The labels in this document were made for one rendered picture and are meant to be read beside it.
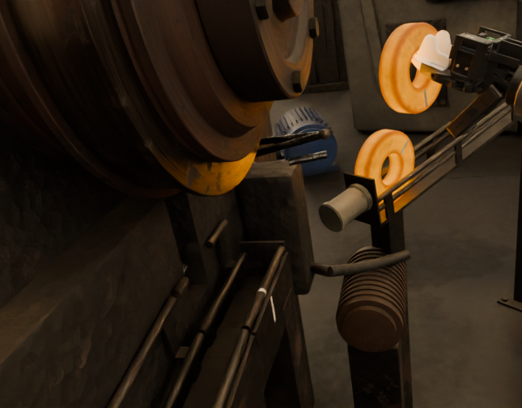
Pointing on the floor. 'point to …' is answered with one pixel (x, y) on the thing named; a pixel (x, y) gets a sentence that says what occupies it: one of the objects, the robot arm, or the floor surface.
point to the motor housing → (374, 330)
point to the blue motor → (297, 121)
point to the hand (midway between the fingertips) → (413, 57)
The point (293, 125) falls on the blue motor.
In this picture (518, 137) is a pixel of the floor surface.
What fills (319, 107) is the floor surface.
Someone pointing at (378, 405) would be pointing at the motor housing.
